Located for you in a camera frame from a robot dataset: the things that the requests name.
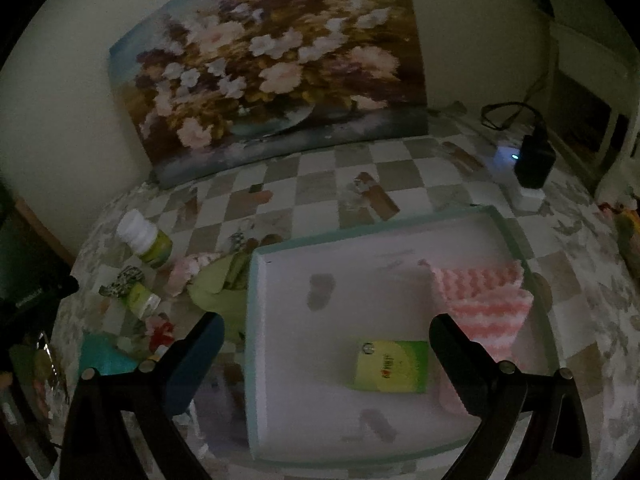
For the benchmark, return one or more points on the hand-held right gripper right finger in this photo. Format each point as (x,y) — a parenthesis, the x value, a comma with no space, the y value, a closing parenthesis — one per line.
(457,360)

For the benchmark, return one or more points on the light green cloth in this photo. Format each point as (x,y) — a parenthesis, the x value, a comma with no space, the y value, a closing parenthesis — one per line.
(220,290)

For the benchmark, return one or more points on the white tray with green rim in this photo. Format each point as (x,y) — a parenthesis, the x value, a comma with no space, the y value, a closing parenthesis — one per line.
(310,375)

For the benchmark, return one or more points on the flower painting canvas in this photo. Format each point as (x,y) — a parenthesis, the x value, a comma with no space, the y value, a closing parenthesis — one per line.
(260,70)

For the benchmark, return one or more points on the white furniture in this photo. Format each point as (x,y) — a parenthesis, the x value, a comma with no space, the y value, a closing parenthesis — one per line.
(595,70)

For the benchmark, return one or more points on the colourful plush toy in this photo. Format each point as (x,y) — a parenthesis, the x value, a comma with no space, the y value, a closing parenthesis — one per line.
(625,230)

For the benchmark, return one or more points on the white power strip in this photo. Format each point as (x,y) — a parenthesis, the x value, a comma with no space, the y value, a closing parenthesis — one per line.
(525,197)

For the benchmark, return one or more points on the black charger adapter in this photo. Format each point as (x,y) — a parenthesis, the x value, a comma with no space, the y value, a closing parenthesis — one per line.
(535,160)

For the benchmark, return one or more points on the pink white striped cloth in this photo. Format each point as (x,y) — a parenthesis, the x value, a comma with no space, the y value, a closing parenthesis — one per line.
(480,300)

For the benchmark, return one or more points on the leopard print scrunchie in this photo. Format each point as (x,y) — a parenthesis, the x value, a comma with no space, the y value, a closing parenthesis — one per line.
(122,282)

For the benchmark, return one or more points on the pink floral cloth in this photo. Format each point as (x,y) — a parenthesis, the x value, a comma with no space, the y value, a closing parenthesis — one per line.
(190,270)

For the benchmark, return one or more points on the small yellow lidded cup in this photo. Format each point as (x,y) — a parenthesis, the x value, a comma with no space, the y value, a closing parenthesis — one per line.
(144,301)

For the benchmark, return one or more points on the teal plastic container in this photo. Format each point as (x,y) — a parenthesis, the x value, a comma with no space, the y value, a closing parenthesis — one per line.
(105,357)

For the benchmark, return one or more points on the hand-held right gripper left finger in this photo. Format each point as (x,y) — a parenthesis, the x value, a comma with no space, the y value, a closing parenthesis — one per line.
(196,357)

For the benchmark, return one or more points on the white bottle with green label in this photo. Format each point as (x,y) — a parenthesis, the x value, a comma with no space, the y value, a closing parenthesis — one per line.
(145,237)

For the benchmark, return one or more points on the green tissue packet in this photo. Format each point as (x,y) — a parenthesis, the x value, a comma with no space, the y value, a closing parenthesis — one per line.
(390,367)

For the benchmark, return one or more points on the red and pink scrunchie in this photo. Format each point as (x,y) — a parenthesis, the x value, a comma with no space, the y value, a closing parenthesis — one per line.
(160,331)

